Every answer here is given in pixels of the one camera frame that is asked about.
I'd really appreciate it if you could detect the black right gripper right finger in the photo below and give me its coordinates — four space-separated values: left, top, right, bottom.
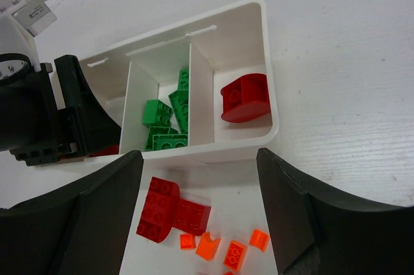
256 148 413 274

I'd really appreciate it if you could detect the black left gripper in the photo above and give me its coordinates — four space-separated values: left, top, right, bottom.
1 53 121 166

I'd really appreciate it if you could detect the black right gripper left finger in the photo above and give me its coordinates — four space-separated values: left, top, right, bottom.
1 150 144 274

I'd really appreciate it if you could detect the small red lego piece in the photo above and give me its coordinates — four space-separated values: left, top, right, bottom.
88 144 119 157

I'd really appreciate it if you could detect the green lego plate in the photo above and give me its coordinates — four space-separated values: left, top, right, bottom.
145 126 188 151

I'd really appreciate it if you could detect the green lego brick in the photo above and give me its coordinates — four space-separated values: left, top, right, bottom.
168 68 190 134

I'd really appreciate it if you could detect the white three-compartment container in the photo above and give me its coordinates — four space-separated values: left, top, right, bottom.
80 0 279 167

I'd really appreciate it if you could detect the red rounded lego brick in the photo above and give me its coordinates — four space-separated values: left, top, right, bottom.
220 73 271 124

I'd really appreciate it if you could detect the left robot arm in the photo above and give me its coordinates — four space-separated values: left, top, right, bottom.
1 15 121 166

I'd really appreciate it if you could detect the small orange lego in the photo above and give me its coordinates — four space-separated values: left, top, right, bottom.
223 240 247 272
195 232 221 261
180 233 197 250
248 228 270 252

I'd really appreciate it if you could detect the red lego brick pile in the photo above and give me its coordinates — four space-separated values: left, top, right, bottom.
136 177 211 243

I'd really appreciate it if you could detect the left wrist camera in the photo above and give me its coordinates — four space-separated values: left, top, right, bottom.
12 0 57 37

